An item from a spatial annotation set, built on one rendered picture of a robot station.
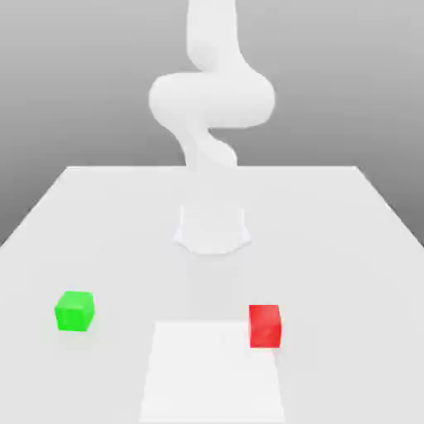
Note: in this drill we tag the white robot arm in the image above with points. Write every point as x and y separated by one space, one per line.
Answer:
212 99

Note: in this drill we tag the small red cube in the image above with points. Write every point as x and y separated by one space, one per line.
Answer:
264 327

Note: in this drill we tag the small green cube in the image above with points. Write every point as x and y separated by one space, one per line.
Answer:
74 312

